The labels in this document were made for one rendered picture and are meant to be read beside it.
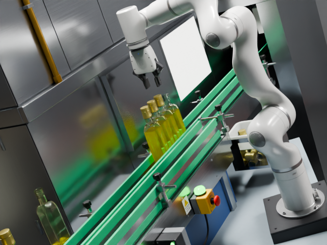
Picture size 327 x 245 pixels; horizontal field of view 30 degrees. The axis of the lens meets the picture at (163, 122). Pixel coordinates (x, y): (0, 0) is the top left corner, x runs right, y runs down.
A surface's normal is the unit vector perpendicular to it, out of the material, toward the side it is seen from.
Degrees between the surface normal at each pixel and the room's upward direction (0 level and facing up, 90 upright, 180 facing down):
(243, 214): 0
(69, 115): 90
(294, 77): 90
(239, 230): 0
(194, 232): 90
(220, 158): 90
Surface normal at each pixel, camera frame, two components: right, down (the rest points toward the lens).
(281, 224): -0.36, -0.86
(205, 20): -0.81, -0.20
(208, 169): 0.84, -0.13
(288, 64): -0.43, 0.42
